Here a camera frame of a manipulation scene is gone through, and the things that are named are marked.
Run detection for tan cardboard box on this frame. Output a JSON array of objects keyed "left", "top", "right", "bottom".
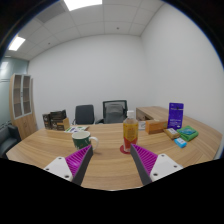
[{"left": 144, "top": 119, "right": 168, "bottom": 135}]

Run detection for wooden shelf cabinet glass doors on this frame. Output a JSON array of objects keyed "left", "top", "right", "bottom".
[{"left": 8, "top": 73, "right": 38, "bottom": 141}]

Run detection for small yellowish flat box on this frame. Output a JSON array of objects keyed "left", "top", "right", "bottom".
[{"left": 163, "top": 127, "right": 181, "bottom": 140}]

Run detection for white and green mug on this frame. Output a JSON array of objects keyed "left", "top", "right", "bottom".
[{"left": 71, "top": 130, "right": 100, "bottom": 151}]

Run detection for flat round red coaster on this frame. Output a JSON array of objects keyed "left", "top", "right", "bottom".
[{"left": 119, "top": 143, "right": 134, "bottom": 155}]

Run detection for rectangular ceiling light panel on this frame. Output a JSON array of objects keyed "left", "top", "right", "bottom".
[
  {"left": 8, "top": 35, "right": 27, "bottom": 52},
  {"left": 63, "top": 0, "right": 104, "bottom": 12}
]

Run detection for dark brown standing box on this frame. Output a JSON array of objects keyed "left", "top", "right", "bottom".
[{"left": 42, "top": 113, "right": 52, "bottom": 130}]

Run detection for wooden side cabinet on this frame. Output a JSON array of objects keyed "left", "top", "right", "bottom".
[{"left": 135, "top": 105, "right": 170, "bottom": 122}]

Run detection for grey mesh office chair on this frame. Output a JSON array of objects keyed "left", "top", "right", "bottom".
[{"left": 96, "top": 99, "right": 129, "bottom": 125}]

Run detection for purple standing box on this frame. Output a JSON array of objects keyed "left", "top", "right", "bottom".
[{"left": 167, "top": 102, "right": 185, "bottom": 130}]

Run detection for small light blue box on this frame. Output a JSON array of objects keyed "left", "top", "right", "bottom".
[{"left": 173, "top": 137, "right": 188, "bottom": 149}]

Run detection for black padded office chair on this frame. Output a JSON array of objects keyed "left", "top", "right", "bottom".
[{"left": 72, "top": 104, "right": 96, "bottom": 126}]

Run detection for ceiling air vent grille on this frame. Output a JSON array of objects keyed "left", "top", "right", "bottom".
[{"left": 34, "top": 1, "right": 69, "bottom": 24}]

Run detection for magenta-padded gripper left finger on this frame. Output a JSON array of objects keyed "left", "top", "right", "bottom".
[{"left": 43, "top": 144, "right": 94, "bottom": 186}]

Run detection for orange drink bottle white cap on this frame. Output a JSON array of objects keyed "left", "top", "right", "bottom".
[{"left": 122, "top": 110, "right": 139, "bottom": 154}]

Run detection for green packet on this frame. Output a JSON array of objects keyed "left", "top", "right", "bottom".
[{"left": 176, "top": 125, "right": 200, "bottom": 142}]

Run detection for black leather sofa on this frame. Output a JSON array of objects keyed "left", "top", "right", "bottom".
[{"left": 0, "top": 123, "right": 22, "bottom": 159}]

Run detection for brown cardboard carton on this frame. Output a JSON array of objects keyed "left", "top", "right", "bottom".
[{"left": 54, "top": 117, "right": 71, "bottom": 132}]

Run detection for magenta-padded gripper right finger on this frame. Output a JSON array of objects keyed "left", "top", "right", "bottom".
[{"left": 130, "top": 143, "right": 184, "bottom": 186}]

